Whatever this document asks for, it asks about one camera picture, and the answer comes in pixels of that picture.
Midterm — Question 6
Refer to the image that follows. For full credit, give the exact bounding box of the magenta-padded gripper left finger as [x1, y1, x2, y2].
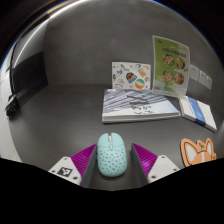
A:
[48, 143, 98, 188]

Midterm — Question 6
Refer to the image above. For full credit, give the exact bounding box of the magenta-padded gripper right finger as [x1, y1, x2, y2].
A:
[130, 142, 181, 185]

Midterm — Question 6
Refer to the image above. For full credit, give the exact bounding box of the teal perforated computer mouse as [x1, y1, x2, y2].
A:
[96, 132, 128, 178]

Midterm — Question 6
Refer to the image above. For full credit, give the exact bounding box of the orange corgi-shaped mouse pad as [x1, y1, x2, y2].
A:
[180, 137, 218, 168]

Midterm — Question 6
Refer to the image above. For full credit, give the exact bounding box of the grey building-print book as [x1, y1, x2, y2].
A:
[101, 88, 182, 125]

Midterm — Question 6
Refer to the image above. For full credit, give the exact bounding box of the white book with blue band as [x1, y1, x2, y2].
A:
[178, 95, 218, 133]

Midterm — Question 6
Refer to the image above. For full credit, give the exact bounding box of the white cartoon sticker card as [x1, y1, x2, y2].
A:
[111, 61, 152, 91]

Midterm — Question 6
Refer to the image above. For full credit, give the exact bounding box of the black monitor clamp base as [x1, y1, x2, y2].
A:
[4, 94, 22, 118]

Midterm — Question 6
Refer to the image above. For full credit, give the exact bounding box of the green food poster sheet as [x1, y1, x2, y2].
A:
[151, 35, 191, 99]

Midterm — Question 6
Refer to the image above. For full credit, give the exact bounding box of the white wall socket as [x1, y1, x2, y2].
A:
[199, 70, 208, 85]
[205, 75, 213, 91]
[189, 64, 200, 82]

